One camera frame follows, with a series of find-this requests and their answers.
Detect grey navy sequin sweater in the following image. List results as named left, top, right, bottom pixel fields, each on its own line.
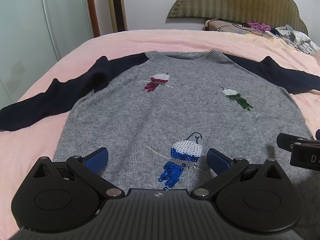
left=1, top=51, right=319, bottom=194

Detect grey white crumpled clothes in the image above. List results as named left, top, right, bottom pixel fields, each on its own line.
left=276, top=24, right=319, bottom=55

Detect pink bed sheet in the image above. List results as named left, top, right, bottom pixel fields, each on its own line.
left=1, top=30, right=319, bottom=239

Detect purple garment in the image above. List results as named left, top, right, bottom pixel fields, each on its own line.
left=247, top=22, right=272, bottom=31

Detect frosted glass wardrobe door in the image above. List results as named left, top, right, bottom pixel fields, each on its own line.
left=1, top=0, right=94, bottom=107

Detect olive padded headboard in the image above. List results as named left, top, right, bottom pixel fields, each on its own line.
left=168, top=0, right=308, bottom=34

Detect gold tower fan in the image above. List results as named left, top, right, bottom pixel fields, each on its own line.
left=108, top=0, right=127, bottom=33

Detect brown wooden door frame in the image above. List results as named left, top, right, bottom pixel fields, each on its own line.
left=87, top=0, right=100, bottom=37

